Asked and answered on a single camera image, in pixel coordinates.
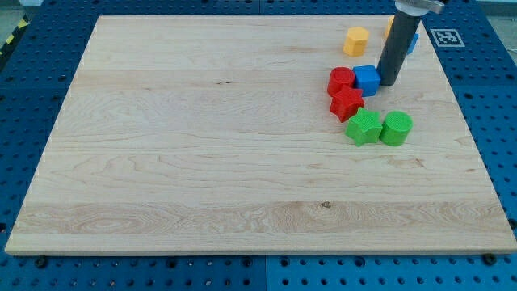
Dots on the blue triangle block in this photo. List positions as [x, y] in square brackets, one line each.
[413, 44]

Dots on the wooden board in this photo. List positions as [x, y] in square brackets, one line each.
[212, 135]

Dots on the red star block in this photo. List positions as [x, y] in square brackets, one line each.
[346, 102]

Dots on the green star block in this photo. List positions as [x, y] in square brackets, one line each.
[364, 127]

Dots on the red cylinder block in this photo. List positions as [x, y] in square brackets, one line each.
[339, 78]

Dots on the blue cube block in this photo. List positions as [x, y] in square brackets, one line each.
[366, 79]

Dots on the green cylinder block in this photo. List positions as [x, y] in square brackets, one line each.
[396, 128]

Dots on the yellow hexagon block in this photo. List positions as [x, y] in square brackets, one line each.
[356, 41]

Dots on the yellow block behind rod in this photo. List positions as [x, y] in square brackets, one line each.
[388, 26]

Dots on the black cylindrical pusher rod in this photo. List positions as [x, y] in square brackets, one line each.
[396, 47]

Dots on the white fiducial marker tag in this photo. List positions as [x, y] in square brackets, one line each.
[447, 38]

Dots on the yellow black hazard tape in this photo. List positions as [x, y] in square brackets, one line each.
[14, 38]

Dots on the silver rod mount clamp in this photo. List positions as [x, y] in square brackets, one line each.
[419, 7]

